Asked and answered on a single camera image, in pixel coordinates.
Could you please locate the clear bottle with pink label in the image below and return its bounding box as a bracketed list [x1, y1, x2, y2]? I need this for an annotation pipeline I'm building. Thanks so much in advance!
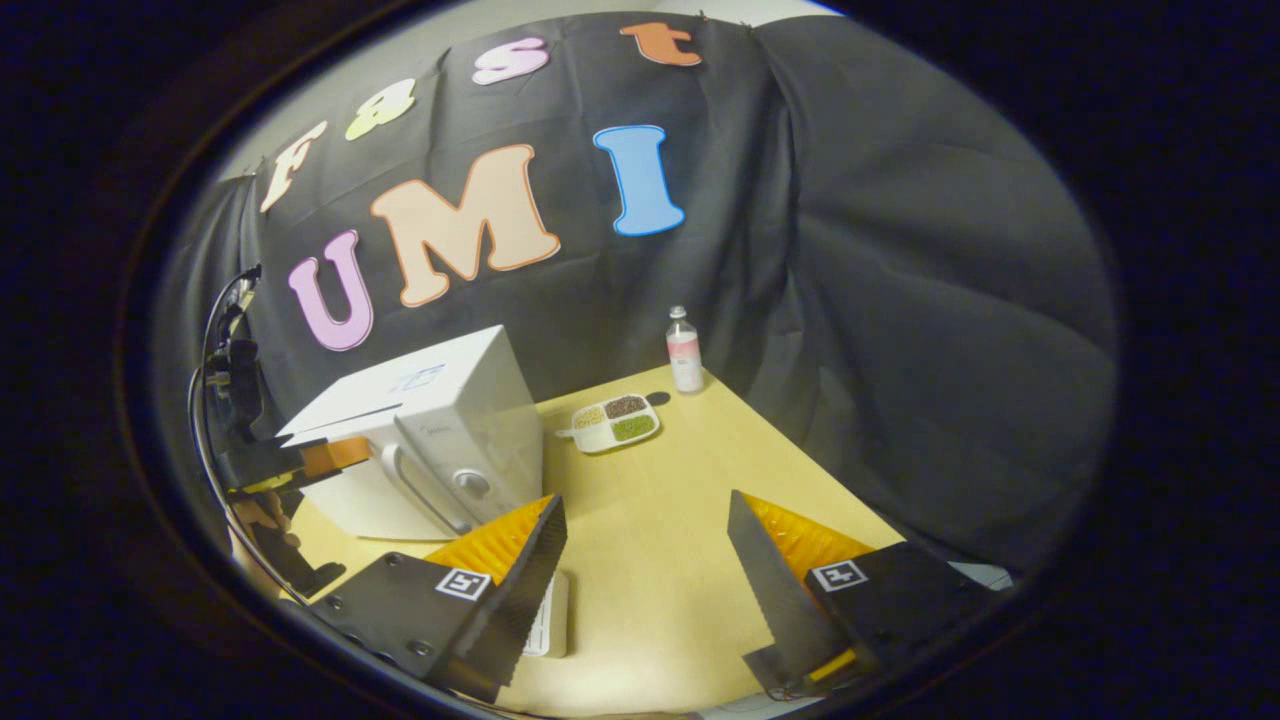
[666, 305, 705, 394]

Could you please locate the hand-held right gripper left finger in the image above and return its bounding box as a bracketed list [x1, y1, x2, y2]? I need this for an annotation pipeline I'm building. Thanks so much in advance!
[305, 493, 569, 704]

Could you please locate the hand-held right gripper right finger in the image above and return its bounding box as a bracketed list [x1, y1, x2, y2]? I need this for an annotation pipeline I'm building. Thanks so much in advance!
[727, 490, 1001, 691]

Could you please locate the white divided plate of grains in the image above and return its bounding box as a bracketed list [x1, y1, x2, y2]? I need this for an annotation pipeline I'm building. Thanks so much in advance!
[557, 393, 661, 455]

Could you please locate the black backdrop cloth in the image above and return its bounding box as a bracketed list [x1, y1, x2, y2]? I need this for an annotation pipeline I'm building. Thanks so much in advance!
[155, 12, 1119, 571]

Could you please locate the white microwave oven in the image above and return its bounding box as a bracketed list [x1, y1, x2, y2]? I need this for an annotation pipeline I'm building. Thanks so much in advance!
[277, 325, 546, 543]

